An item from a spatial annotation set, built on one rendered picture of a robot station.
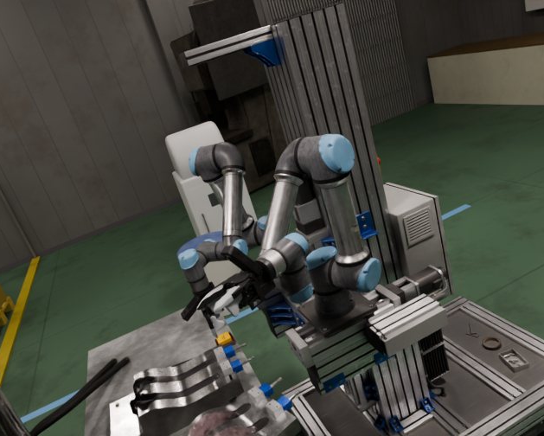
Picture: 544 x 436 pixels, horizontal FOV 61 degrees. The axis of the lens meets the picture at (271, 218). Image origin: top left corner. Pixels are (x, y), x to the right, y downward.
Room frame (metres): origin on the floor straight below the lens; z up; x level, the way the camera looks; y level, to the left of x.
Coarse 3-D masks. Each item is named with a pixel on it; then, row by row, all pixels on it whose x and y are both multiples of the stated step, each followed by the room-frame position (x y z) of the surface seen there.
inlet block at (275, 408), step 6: (282, 396) 1.28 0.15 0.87; (294, 396) 1.28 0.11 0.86; (270, 402) 1.25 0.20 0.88; (276, 402) 1.25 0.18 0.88; (282, 402) 1.25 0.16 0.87; (288, 402) 1.24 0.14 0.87; (270, 408) 1.23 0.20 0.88; (276, 408) 1.22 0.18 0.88; (282, 408) 1.23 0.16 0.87; (288, 408) 1.24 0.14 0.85; (276, 414) 1.21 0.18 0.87
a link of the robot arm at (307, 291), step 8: (304, 264) 1.17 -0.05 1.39; (288, 272) 1.14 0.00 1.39; (296, 272) 1.14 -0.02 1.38; (304, 272) 1.15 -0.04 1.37; (280, 280) 1.18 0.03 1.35; (288, 280) 1.15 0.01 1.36; (296, 280) 1.14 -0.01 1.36; (304, 280) 1.15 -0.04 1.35; (280, 288) 1.18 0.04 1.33; (288, 288) 1.15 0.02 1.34; (296, 288) 1.14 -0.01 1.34; (304, 288) 1.14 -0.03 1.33; (288, 296) 1.16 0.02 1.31; (296, 296) 1.14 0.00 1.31; (304, 296) 1.14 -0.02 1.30
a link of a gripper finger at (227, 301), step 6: (234, 288) 1.00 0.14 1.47; (228, 294) 0.98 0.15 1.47; (240, 294) 1.01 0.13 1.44; (222, 300) 0.96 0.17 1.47; (228, 300) 0.97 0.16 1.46; (234, 300) 0.99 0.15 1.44; (216, 306) 0.95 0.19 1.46; (222, 306) 0.95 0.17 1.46; (228, 306) 0.97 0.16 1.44; (234, 306) 0.98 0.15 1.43; (234, 312) 0.97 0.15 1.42
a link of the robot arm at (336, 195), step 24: (312, 144) 1.33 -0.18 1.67; (336, 144) 1.29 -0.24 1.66; (312, 168) 1.32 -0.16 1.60; (336, 168) 1.27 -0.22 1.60; (336, 192) 1.31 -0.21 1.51; (336, 216) 1.31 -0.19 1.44; (336, 240) 1.33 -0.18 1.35; (360, 240) 1.32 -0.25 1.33; (336, 264) 1.34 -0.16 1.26; (360, 264) 1.29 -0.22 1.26; (360, 288) 1.28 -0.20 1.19
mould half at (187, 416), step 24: (192, 360) 1.63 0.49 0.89; (216, 360) 1.57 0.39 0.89; (168, 384) 1.50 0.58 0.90; (192, 384) 1.48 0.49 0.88; (216, 384) 1.42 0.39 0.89; (240, 384) 1.42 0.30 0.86; (120, 408) 1.50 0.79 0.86; (144, 408) 1.36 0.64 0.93; (168, 408) 1.36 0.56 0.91; (192, 408) 1.37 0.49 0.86; (120, 432) 1.37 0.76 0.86; (144, 432) 1.33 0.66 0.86; (168, 432) 1.35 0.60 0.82
